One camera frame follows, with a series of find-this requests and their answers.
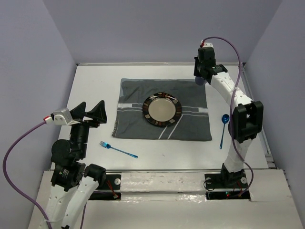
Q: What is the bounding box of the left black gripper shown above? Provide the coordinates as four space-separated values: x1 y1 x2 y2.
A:
69 99 108 157

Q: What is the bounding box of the purple white cup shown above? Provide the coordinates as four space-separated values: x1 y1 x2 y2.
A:
195 76 207 86

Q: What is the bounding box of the grey striped cloth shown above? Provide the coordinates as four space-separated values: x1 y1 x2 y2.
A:
112 79 212 142

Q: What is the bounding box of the dark rimmed dinner plate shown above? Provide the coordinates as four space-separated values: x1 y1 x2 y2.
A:
142 92 182 127

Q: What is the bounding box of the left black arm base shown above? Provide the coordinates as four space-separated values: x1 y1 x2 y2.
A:
89 174 122 201

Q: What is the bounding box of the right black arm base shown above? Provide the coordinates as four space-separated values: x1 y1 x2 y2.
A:
203 165 251 200

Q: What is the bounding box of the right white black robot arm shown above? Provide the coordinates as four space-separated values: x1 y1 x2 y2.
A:
194 43 264 187

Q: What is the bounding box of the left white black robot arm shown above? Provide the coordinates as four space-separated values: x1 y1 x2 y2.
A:
38 100 107 229

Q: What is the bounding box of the blue metal fork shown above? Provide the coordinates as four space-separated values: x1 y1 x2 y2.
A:
99 141 138 158

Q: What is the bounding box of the blue metal spoon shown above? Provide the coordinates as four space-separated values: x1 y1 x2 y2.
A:
219 114 230 149

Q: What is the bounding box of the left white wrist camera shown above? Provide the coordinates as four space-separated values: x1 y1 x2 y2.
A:
43 108 81 126

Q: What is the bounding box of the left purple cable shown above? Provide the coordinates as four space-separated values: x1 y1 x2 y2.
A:
2 118 120 229

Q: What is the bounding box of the purple cable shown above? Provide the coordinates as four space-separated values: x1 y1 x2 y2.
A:
201 36 254 198
2 118 120 229

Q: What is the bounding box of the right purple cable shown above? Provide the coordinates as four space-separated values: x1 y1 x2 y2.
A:
201 36 254 198

